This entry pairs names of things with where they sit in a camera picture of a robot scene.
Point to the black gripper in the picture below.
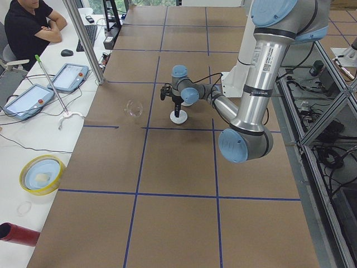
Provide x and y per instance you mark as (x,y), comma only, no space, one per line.
(176,99)

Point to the aluminium frame post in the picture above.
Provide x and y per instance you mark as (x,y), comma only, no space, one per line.
(84,39)

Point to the blue teach pendant near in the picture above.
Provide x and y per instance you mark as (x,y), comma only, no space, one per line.
(29,103)

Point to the white curved plastic piece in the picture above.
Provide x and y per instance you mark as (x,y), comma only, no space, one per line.
(68,117)

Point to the clear plastic funnel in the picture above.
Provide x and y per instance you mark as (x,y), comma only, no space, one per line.
(133,108)

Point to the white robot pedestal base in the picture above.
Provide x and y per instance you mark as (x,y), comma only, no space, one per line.
(233,81)

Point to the person in black shirt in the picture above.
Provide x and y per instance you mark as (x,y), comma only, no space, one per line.
(30,26)

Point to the metal rod green tip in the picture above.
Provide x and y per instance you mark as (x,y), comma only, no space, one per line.
(37,57)

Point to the aluminium side frame rack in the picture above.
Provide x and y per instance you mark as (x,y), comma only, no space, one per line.
(315,100)

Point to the blue teach pendant far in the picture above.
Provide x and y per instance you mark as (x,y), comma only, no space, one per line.
(69,77)

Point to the black handheld device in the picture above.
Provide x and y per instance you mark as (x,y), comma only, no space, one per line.
(89,19)

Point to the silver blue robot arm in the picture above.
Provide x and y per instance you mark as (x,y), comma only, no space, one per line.
(277,25)

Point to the black computer mouse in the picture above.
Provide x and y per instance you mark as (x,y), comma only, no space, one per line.
(66,53)

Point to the white enamel cup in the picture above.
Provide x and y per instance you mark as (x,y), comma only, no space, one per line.
(186,104)

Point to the blue teach pendant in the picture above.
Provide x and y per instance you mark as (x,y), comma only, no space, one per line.
(69,77)
(29,103)

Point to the white round lid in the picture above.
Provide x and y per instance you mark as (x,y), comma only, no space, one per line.
(182,118)

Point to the grey office chair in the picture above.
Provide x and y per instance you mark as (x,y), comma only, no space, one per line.
(11,75)

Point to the red cylinder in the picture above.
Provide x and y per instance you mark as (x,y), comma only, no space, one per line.
(19,235)

